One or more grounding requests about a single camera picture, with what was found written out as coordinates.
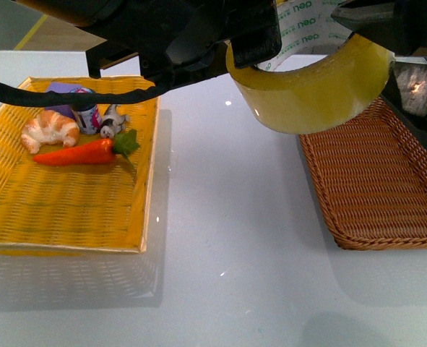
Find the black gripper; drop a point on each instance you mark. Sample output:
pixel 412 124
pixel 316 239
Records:
pixel 189 36

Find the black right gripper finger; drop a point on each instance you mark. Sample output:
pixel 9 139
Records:
pixel 400 27

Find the clear packing tape roll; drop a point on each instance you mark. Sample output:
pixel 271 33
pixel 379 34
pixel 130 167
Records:
pixel 324 94

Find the brown wicker basket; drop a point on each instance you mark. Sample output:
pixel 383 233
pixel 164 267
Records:
pixel 370 177

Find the yellow woven basket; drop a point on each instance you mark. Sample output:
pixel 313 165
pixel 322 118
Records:
pixel 101 208

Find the small grey animal figurine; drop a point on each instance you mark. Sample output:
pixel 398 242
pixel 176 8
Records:
pixel 113 122

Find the small dark jam jar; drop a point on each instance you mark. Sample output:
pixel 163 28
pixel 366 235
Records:
pixel 87 117

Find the orange toy carrot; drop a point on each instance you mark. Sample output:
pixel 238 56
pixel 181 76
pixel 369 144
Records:
pixel 102 151

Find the toy croissant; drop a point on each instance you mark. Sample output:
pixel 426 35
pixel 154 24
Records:
pixel 49 128

